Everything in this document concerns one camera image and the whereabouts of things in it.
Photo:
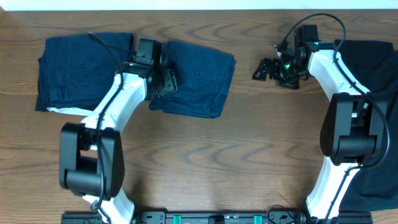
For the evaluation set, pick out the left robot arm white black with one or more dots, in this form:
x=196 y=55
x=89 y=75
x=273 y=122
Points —
x=91 y=154

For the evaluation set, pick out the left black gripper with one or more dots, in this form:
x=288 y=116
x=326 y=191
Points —
x=170 y=81

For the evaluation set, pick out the white folded cloth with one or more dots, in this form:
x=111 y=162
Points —
x=71 y=111

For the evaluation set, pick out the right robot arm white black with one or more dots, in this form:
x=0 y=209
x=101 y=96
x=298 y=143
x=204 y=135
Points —
x=352 y=135

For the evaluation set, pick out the blue denim shorts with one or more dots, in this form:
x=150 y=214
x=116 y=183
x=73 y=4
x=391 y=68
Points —
x=203 y=76

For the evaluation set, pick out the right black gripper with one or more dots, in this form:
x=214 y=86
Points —
x=276 y=70

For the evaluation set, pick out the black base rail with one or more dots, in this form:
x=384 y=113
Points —
x=219 y=218

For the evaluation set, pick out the folded navy clothes stack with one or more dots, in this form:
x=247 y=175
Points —
x=75 y=71

